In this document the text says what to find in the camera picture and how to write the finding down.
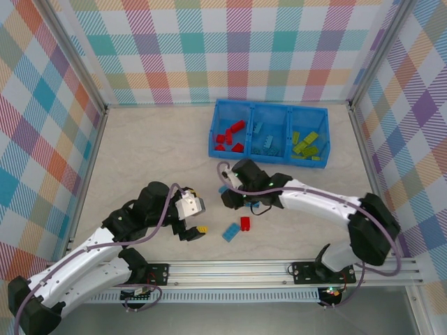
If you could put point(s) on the narrow blue lego brick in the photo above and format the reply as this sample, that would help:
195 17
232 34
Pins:
268 141

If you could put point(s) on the aluminium frame leg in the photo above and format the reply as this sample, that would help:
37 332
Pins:
419 310

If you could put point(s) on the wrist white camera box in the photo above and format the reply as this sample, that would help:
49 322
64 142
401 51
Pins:
188 207
232 176

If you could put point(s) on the long red lego brick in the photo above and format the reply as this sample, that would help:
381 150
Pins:
238 126

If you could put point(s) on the long aluminium base rail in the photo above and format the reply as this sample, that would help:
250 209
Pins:
227 272

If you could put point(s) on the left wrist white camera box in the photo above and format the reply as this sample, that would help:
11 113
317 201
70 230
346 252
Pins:
188 207

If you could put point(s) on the blue plastic bin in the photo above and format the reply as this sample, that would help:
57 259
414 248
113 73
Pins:
269 159
307 163
227 154

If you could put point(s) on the small red lego brick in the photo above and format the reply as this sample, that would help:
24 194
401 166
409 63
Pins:
220 139

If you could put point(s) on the circuit board with lit leds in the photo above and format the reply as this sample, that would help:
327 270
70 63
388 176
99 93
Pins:
330 291

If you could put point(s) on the green terminal circuit board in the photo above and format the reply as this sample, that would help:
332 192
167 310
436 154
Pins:
138 296

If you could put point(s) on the aluminium frame post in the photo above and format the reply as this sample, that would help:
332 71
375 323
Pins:
379 52
73 52

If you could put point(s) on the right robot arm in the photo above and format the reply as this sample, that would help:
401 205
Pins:
321 206

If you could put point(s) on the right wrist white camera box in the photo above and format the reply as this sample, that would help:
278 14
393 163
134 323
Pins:
232 176

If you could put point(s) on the narrow red lego brick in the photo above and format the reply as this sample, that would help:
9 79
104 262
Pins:
228 136

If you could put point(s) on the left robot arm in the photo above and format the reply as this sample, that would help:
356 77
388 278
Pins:
80 275

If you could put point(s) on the aluminium side frame rail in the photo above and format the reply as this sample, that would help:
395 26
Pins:
88 174

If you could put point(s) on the small blue lego brick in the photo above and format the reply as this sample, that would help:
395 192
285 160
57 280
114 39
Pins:
257 150

